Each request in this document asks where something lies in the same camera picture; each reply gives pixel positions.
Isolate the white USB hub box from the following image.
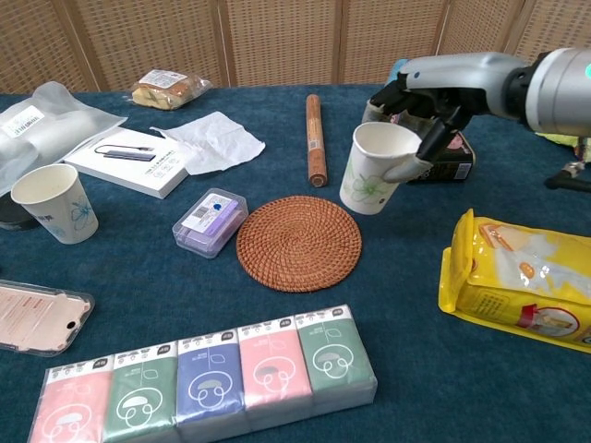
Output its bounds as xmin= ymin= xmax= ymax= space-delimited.
xmin=63 ymin=126 xmax=190 ymax=200

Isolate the yellow bread bag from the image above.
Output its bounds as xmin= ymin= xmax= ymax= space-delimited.
xmin=437 ymin=208 xmax=591 ymax=355

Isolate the black round disc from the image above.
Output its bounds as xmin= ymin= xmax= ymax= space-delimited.
xmin=0 ymin=193 xmax=41 ymax=231

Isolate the blue plastic wrap roll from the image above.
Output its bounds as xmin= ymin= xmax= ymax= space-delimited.
xmin=361 ymin=58 xmax=410 ymax=128

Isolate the round woven rattan coaster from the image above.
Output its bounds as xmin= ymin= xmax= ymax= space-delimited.
xmin=235 ymin=195 xmax=363 ymax=293

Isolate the black luncheon meat tin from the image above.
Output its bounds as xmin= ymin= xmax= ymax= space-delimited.
xmin=405 ymin=130 xmax=476 ymax=186

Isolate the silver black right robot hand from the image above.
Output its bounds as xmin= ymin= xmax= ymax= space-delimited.
xmin=367 ymin=52 xmax=528 ymax=184

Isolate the wrapped bread package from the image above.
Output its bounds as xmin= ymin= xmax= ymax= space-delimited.
xmin=130 ymin=68 xmax=213 ymax=112

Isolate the green snack packet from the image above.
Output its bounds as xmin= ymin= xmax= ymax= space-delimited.
xmin=535 ymin=130 xmax=591 ymax=163

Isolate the white tissue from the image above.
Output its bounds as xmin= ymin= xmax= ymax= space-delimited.
xmin=150 ymin=110 xmax=267 ymax=176

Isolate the brown wooden stick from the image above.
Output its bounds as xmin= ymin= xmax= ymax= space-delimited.
xmin=305 ymin=93 xmax=329 ymax=187

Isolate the clear box with purple item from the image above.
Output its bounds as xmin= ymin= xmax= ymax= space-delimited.
xmin=171 ymin=187 xmax=250 ymax=260

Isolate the woven folding screen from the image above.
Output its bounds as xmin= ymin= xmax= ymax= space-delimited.
xmin=0 ymin=0 xmax=591 ymax=93

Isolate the translucent zip bag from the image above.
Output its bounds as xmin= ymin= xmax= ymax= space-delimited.
xmin=0 ymin=80 xmax=129 ymax=198

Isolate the black cable with brass fitting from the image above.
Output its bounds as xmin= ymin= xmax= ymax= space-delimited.
xmin=544 ymin=136 xmax=591 ymax=192

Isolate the pink phone case package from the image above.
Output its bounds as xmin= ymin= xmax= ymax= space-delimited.
xmin=0 ymin=279 xmax=96 ymax=359

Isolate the white paper cup blue flower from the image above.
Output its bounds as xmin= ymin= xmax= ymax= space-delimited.
xmin=10 ymin=163 xmax=100 ymax=245

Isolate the multicolour tissue packs bundle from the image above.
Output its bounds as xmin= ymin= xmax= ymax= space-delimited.
xmin=27 ymin=303 xmax=379 ymax=443

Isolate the white paper cup green flower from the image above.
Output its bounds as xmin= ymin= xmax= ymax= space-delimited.
xmin=339 ymin=121 xmax=424 ymax=216

